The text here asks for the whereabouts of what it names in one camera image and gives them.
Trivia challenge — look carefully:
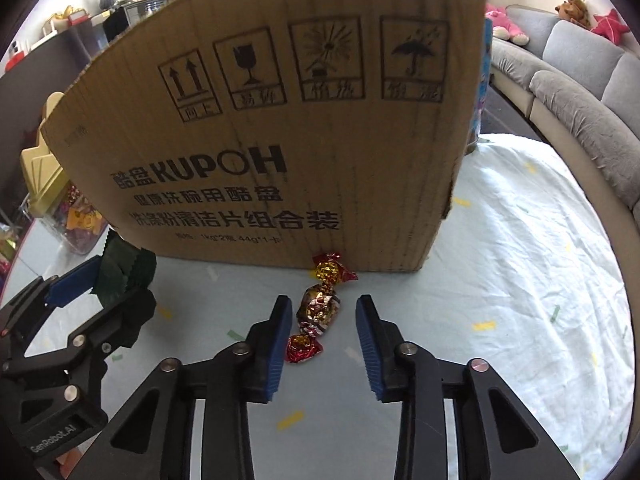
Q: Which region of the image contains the dark green snack packet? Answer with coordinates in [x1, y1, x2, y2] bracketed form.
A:
[91, 231, 157, 307]

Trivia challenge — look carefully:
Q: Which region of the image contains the gold red candy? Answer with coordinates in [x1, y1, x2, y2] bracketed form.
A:
[285, 252, 358, 364]

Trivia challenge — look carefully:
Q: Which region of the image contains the gold lid candy jar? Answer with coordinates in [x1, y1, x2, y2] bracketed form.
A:
[20, 91, 107, 255]

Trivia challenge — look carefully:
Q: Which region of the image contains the light patterned table cloth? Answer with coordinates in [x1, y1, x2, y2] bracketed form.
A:
[0, 132, 637, 480]

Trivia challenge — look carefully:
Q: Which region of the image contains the black piano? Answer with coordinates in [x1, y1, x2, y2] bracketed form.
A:
[0, 0, 166, 172]

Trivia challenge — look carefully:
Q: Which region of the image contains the brown cardboard box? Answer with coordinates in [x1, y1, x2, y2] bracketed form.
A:
[43, 0, 486, 272]

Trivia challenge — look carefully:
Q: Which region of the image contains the grey sectional sofa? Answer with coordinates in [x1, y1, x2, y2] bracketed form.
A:
[489, 4, 640, 231]

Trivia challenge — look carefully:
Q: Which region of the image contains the pink plush toy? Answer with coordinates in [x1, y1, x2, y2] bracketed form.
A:
[485, 3, 529, 47]

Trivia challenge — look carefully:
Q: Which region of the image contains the red star plush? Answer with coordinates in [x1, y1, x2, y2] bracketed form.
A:
[591, 9, 630, 46]

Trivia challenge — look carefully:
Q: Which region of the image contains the brown lion plush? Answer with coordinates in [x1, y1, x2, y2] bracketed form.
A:
[555, 0, 591, 29]

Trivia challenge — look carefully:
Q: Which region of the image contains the blue curtain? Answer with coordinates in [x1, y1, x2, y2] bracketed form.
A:
[464, 0, 501, 156]

